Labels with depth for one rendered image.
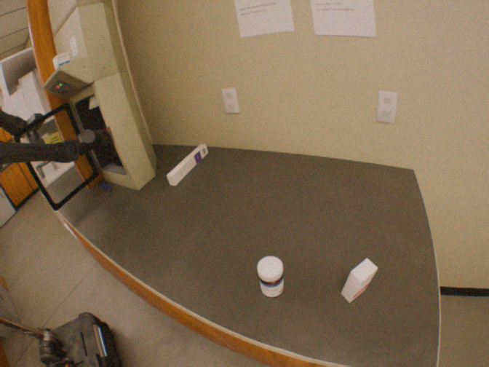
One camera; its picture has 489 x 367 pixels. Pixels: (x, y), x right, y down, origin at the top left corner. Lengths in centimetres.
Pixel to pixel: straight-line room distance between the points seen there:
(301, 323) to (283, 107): 73
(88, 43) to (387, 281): 109
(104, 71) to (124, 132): 25
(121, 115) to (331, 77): 78
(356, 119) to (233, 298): 71
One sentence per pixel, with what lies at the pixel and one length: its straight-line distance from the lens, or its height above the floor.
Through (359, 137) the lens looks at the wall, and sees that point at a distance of 87.
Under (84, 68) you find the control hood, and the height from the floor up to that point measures 147.
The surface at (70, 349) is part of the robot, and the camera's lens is 170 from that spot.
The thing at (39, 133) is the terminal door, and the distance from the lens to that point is 106.
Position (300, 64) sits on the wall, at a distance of 82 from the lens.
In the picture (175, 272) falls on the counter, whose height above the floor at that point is 94.
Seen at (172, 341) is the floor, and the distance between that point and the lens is 155.
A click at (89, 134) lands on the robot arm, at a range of 88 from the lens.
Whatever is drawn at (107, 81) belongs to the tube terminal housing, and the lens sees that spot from 85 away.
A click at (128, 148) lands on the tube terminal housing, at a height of 112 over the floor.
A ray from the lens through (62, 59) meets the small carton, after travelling 91.
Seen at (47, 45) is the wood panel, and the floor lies 170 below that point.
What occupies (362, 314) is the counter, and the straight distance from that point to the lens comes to 47.
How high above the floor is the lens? 137
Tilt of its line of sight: 35 degrees down
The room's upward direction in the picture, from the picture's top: 11 degrees counter-clockwise
